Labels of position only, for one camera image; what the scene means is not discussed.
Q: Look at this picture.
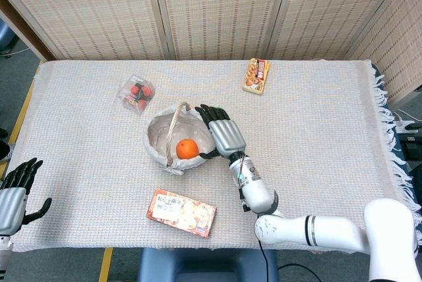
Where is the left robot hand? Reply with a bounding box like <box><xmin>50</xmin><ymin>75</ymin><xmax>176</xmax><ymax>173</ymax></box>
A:
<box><xmin>0</xmin><ymin>157</ymin><xmax>53</xmax><ymax>234</ymax></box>

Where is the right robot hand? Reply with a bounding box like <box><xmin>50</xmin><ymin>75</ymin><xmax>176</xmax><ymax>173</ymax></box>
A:
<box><xmin>194</xmin><ymin>103</ymin><xmax>247</xmax><ymax>160</ymax></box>

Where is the orange fruit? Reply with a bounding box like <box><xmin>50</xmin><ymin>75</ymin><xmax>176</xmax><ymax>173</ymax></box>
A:
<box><xmin>175</xmin><ymin>138</ymin><xmax>199</xmax><ymax>160</ymax></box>

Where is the grey fabric basket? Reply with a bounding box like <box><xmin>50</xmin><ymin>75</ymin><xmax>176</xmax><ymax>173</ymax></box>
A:
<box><xmin>142</xmin><ymin>101</ymin><xmax>218</xmax><ymax>176</ymax></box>

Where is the small orange snack box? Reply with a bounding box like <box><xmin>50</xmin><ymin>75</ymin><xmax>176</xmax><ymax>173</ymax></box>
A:
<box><xmin>243</xmin><ymin>58</ymin><xmax>270</xmax><ymax>96</ymax></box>

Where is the large orange biscuit box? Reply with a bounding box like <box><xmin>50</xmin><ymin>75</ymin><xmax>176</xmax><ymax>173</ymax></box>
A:
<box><xmin>146</xmin><ymin>188</ymin><xmax>218</xmax><ymax>239</ymax></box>

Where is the beige woven tablecloth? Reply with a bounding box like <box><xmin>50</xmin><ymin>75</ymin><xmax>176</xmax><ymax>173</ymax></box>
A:
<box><xmin>9</xmin><ymin>59</ymin><xmax>409</xmax><ymax>254</ymax></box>

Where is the clear box of strawberries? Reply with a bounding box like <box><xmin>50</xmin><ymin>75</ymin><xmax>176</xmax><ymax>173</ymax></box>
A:
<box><xmin>119</xmin><ymin>73</ymin><xmax>156</xmax><ymax>117</ymax></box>

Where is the bamboo folding screen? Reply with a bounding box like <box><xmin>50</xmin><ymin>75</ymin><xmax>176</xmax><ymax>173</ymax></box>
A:
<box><xmin>0</xmin><ymin>0</ymin><xmax>422</xmax><ymax>105</ymax></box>

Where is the white power strip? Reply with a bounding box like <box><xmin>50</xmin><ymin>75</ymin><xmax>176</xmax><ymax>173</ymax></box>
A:
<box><xmin>394</xmin><ymin>109</ymin><xmax>419</xmax><ymax>133</ymax></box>

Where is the black cable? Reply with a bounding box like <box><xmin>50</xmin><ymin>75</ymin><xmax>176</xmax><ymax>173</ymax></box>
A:
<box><xmin>256</xmin><ymin>239</ymin><xmax>322</xmax><ymax>282</ymax></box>

